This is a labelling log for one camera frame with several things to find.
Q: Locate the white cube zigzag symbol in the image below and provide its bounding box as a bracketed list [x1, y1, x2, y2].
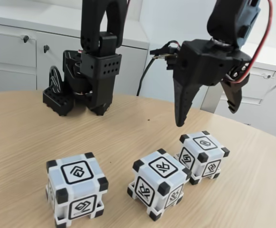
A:
[173, 130, 231, 186]

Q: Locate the white cube crossed loop symbol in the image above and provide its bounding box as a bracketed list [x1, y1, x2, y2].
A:
[127, 148, 193, 223]

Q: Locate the grey metal column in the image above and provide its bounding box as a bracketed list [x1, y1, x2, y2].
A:
[200, 84, 225, 115]

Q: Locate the white drawer cabinet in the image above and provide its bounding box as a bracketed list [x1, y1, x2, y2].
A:
[220, 57, 276, 141]

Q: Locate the white cube layered diamond symbol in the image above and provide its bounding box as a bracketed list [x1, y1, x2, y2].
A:
[45, 152, 110, 226]

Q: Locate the long white low cabinet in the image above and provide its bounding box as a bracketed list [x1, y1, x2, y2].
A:
[0, 14, 150, 97]

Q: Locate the gripper camera circuit board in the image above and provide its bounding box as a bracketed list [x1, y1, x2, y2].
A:
[149, 41, 184, 71]

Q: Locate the black camera cable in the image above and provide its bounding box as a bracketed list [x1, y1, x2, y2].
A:
[136, 57, 156, 97]

